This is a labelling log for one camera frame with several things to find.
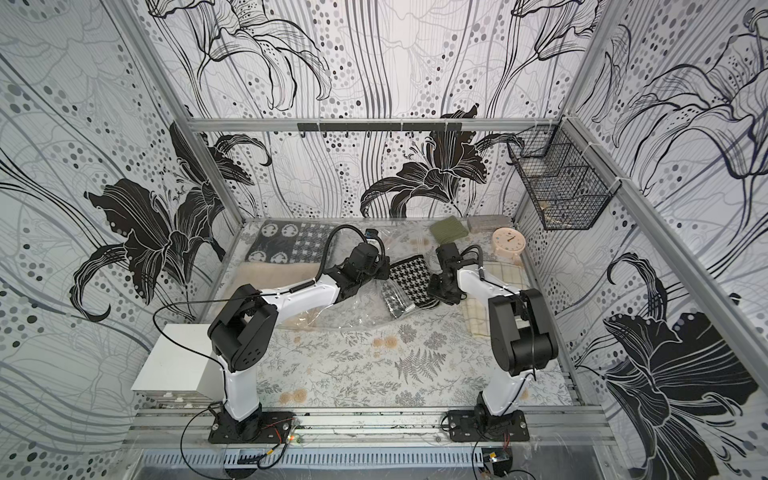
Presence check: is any clear plastic vacuum bag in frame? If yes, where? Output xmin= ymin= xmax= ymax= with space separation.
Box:
xmin=281 ymin=219 xmax=441 ymax=332

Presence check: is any black white houndstooth scarf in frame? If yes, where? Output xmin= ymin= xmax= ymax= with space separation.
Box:
xmin=380 ymin=255 xmax=440 ymax=319

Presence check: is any cream checked scarf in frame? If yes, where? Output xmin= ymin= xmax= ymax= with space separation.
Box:
xmin=459 ymin=261 xmax=530 ymax=339

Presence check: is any green scarf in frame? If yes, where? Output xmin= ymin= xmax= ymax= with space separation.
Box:
xmin=429 ymin=216 xmax=469 ymax=245

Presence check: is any black patterned cloth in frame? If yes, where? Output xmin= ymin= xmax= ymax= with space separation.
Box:
xmin=246 ymin=220 xmax=335 ymax=264

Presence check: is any beige fluffy cloth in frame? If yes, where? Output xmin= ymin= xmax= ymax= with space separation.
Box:
xmin=208 ymin=262 xmax=322 ymax=328

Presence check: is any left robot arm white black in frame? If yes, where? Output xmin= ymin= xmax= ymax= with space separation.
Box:
xmin=207 ymin=239 xmax=390 ymax=422

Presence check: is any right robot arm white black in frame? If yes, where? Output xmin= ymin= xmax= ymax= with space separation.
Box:
xmin=427 ymin=243 xmax=559 ymax=420

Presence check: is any grey sponge block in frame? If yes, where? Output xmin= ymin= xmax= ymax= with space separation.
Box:
xmin=467 ymin=215 xmax=514 ymax=233

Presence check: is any pink round clock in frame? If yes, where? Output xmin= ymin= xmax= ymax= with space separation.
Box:
xmin=491 ymin=227 xmax=527 ymax=260

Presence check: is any small green circuit board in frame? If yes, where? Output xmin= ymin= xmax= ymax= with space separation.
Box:
xmin=481 ymin=449 xmax=513 ymax=478

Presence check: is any white box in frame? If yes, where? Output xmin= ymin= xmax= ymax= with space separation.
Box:
xmin=132 ymin=324 xmax=224 ymax=403

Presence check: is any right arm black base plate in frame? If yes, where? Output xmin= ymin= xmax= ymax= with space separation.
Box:
xmin=441 ymin=409 xmax=530 ymax=443

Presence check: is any black wall bar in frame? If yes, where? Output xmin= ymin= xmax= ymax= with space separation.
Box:
xmin=296 ymin=121 xmax=463 ymax=132

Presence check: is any black wire basket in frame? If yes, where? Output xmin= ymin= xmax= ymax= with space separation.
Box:
xmin=506 ymin=119 xmax=614 ymax=231

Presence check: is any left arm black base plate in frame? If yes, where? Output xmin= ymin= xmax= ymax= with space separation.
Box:
xmin=208 ymin=410 xmax=295 ymax=445

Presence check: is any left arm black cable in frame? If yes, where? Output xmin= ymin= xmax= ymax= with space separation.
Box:
xmin=151 ymin=224 xmax=388 ymax=480

